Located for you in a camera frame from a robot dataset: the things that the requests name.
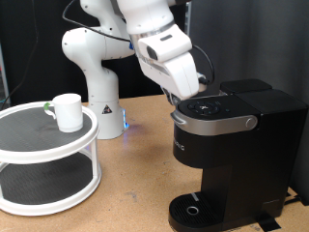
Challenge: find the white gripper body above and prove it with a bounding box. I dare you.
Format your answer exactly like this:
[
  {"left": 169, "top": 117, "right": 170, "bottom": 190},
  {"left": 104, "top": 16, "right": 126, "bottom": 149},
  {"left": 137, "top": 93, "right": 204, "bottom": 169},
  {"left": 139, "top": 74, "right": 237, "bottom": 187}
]
[{"left": 138, "top": 50, "right": 201, "bottom": 102}]

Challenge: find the black Keurig coffee machine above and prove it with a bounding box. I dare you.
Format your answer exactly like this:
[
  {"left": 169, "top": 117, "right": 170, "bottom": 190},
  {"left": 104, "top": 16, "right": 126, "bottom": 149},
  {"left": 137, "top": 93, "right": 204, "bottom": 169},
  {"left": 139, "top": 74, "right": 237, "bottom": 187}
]
[{"left": 167, "top": 77, "right": 309, "bottom": 232}]

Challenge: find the white mug green-taped handle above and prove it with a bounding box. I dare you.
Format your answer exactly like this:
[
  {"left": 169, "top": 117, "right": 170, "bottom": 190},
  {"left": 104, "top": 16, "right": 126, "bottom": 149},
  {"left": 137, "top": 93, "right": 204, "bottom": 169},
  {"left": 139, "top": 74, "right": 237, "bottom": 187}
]
[{"left": 42, "top": 93, "right": 84, "bottom": 133}]

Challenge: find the white two-tier turntable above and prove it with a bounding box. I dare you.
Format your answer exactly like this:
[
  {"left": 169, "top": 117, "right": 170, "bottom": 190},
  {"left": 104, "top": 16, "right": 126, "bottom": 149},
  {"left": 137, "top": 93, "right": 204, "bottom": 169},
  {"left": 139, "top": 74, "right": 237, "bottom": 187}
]
[{"left": 0, "top": 101, "right": 103, "bottom": 217}]

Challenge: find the black tape strip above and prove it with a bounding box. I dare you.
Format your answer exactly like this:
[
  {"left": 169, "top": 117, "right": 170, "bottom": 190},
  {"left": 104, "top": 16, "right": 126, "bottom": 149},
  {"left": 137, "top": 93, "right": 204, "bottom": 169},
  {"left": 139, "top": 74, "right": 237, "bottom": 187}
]
[{"left": 255, "top": 213, "right": 283, "bottom": 232}]

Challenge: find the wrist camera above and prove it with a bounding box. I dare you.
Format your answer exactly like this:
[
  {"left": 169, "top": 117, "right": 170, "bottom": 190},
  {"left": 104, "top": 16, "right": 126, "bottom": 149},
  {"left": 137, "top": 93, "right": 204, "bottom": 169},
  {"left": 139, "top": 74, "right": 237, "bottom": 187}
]
[{"left": 196, "top": 72, "right": 210, "bottom": 87}]

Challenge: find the black camera cable on arm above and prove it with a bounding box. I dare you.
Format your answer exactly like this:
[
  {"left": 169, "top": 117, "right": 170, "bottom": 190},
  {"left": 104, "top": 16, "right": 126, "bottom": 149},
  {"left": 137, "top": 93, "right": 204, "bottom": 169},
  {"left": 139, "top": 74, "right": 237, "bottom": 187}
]
[{"left": 62, "top": 0, "right": 215, "bottom": 85}]

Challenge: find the thin black hanging cable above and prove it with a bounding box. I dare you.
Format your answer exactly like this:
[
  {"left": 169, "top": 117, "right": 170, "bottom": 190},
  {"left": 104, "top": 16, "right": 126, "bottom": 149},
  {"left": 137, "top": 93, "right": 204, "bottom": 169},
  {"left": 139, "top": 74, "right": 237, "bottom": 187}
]
[{"left": 0, "top": 0, "right": 38, "bottom": 107}]

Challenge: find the black power cord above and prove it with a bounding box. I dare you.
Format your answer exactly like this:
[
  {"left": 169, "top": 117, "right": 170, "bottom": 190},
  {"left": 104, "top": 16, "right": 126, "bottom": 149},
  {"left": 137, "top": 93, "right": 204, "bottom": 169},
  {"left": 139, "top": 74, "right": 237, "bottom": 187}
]
[{"left": 284, "top": 192, "right": 309, "bottom": 207}]

